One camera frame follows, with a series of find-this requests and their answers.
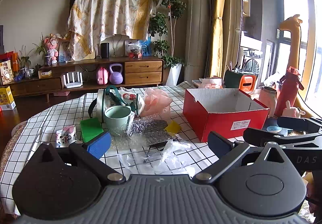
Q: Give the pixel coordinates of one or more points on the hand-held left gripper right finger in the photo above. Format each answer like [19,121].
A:
[218,142]

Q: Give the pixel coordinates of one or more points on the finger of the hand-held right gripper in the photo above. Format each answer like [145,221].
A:
[296,123]
[264,136]

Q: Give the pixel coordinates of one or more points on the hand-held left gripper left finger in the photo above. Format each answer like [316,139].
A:
[98,144]

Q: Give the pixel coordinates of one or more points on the blue round toy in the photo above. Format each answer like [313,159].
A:
[271,127]

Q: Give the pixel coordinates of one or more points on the pink bunny toy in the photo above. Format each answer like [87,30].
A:
[291,112]

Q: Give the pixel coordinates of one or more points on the green sponge cloth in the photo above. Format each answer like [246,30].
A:
[90,129]

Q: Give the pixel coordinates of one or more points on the red cardboard box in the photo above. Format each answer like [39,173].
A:
[213,121]

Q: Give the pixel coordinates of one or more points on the red water bottle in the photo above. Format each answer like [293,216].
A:
[289,93]

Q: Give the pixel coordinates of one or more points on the light green mug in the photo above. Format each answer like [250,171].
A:
[117,116]

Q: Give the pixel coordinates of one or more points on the white pink snack packet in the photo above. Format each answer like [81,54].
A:
[64,136]

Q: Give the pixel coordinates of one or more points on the pink tumbler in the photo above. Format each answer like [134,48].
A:
[267,98]

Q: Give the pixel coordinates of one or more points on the black white checked tablecloth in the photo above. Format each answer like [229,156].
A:
[63,118]

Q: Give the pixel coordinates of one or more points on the clear plastic bag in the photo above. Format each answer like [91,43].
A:
[173,147]

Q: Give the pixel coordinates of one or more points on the yellow cloth piece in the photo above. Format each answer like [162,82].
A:
[173,128]

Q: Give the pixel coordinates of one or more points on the bubble wrap sheet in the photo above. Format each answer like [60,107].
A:
[148,131]

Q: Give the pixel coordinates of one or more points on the orange plastic stool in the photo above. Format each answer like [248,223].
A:
[247,83]

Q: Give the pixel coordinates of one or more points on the dark green pen holder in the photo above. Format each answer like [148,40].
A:
[231,79]

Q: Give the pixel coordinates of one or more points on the white router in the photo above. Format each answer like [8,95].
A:
[73,85]

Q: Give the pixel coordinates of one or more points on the purple kettlebell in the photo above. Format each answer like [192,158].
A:
[115,78]

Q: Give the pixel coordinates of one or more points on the pink plastic bag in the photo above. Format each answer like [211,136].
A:
[157,103]

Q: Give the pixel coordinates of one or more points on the white planter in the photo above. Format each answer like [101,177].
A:
[173,75]

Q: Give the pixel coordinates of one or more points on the white bucket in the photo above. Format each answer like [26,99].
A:
[18,128]

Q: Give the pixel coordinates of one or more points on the small wooden box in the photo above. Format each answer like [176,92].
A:
[44,73]

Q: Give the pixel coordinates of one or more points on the wooden television cabinet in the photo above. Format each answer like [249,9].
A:
[143,65]

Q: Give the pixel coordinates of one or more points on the black speaker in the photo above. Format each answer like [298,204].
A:
[105,50]

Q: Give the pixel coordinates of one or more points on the plant in dark vase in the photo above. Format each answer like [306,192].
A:
[47,60]

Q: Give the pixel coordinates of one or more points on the clear bag of fruit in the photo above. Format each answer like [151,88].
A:
[133,50]

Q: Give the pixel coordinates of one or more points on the yellow carton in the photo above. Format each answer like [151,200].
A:
[6,97]

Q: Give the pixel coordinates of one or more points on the pink doll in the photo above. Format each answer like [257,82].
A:
[52,49]

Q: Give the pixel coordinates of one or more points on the blue plastic bag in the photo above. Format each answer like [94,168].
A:
[146,48]

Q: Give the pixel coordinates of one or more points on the small leafy plant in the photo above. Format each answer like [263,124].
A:
[24,60]

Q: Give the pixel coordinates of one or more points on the yellow curtain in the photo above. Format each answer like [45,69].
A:
[217,25]

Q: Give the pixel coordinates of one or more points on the printed paper bag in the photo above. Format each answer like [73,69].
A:
[5,73]

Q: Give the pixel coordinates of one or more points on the covered standing air conditioner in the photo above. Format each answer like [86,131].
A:
[197,25]

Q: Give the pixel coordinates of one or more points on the red gift bag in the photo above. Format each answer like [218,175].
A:
[11,56]

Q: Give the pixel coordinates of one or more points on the yellow patterned sheet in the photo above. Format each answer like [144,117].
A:
[108,10]

